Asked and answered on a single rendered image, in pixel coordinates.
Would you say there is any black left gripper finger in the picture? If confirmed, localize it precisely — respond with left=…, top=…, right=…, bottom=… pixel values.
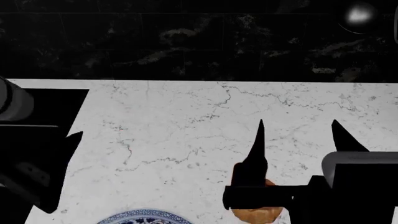
left=63, top=131, right=84, bottom=162

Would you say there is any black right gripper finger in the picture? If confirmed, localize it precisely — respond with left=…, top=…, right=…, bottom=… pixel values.
left=240, top=118, right=269, bottom=187
left=331, top=119, right=371, bottom=155

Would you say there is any golden brown bread pastry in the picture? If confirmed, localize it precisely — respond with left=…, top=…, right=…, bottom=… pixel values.
left=231, top=162, right=284, bottom=223

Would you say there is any blue and white porcelain plate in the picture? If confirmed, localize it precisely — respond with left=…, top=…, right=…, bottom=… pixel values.
left=93, top=209, right=195, bottom=224

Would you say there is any round dark glossy bowl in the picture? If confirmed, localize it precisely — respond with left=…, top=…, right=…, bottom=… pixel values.
left=338, top=1, right=379, bottom=35

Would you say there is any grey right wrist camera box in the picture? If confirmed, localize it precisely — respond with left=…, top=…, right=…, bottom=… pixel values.
left=321, top=151, right=398, bottom=189

